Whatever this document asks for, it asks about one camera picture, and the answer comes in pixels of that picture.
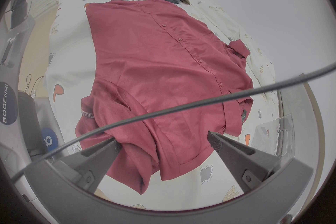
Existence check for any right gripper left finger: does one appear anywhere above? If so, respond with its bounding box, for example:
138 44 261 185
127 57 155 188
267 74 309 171
52 138 122 194

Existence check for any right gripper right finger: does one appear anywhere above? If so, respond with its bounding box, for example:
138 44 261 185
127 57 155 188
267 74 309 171
207 131 281 193

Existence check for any red shirt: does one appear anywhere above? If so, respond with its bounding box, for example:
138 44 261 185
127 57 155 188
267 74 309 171
75 0 254 195

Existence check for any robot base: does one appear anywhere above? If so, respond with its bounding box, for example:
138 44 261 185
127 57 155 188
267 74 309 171
0 16 67 166

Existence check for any clear plastic box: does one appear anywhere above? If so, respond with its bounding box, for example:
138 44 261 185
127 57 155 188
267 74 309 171
251 113 296 158

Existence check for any bed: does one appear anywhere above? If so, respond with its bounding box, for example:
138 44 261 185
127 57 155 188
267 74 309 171
43 0 324 211

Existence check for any white printed quilt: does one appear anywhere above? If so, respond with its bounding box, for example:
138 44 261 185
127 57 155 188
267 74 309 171
181 0 276 103

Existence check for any black cable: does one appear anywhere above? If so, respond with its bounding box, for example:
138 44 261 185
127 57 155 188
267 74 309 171
10 61 336 184

